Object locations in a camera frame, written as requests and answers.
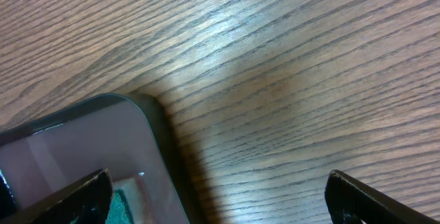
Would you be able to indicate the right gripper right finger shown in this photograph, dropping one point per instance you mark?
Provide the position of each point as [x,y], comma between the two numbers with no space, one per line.
[351,201]

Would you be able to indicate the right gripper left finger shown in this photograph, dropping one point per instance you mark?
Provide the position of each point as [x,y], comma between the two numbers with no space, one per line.
[87,200]

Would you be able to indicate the green scrub sponge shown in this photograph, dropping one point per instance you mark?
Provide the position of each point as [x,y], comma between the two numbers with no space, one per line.
[119,212]

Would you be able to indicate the black water basin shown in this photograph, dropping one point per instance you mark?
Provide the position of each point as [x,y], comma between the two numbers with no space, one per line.
[129,136]

